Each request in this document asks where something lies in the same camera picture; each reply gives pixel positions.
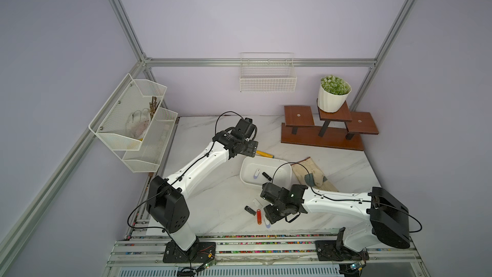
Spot white purple usb drive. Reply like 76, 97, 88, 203
264, 219, 271, 229

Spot red usb drive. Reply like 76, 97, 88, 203
256, 209, 262, 225

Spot black usb drive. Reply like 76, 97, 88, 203
262, 172, 273, 182
244, 206, 256, 215

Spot white blue usb drive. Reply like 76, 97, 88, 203
253, 169, 261, 179

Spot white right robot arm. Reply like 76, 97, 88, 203
260, 182, 410, 252

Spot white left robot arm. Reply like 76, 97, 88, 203
146, 117, 258, 251

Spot white plastic storage box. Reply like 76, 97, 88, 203
240, 156, 294, 190

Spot yellow plastic toy shovel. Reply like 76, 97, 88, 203
256, 150, 274, 159

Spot beige work glove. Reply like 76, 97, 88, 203
291, 157, 338, 192

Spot brown dried twigs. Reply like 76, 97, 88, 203
149, 96, 160, 119

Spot brown wooden tiered stand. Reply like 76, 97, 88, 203
281, 103, 379, 151

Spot clear glass in shelf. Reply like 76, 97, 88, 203
126, 108, 151, 141

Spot white pot green plant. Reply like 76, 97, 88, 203
317, 75, 352, 113

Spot white mesh two-tier shelf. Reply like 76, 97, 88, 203
88, 74, 178, 173

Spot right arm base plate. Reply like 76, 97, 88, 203
315, 227, 368, 262

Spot white wire wall basket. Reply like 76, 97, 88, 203
240, 53, 297, 93

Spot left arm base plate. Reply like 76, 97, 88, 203
163, 239, 217, 264

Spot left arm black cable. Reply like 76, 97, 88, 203
126, 111, 247, 239

